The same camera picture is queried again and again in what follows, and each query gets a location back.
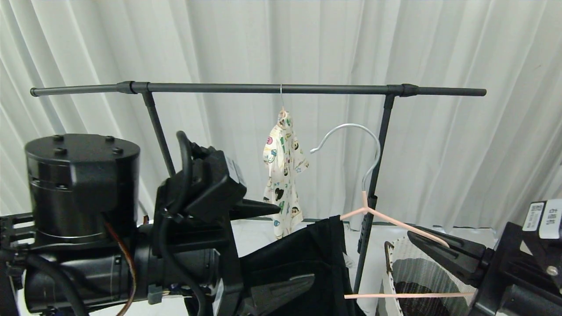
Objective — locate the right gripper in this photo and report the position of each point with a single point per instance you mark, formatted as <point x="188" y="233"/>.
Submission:
<point x="505" y="272"/>

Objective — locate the cream printed garment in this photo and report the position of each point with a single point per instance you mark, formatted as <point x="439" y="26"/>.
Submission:
<point x="283" y="175"/>

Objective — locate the black t-shirt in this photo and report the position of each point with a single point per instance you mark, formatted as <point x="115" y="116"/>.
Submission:
<point x="307" y="250"/>

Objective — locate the black clothes rack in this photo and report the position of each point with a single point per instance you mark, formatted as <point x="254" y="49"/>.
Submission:
<point x="263" y="88"/>

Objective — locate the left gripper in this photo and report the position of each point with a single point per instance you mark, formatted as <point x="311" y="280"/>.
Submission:
<point x="193" y="263"/>

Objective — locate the white curtain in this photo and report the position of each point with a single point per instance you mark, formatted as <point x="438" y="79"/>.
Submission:
<point x="461" y="44"/>

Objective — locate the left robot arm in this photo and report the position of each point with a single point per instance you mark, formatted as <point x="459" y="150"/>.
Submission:
<point x="83" y="184"/>

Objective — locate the pink clothes hanger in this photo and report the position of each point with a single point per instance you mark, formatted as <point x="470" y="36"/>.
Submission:
<point x="281" y="94"/>
<point x="364" y="199"/>

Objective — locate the white laundry basket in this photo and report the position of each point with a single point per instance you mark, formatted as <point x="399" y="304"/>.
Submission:
<point x="404" y="252"/>

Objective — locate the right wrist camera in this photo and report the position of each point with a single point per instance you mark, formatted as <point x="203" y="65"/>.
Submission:
<point x="544" y="219"/>

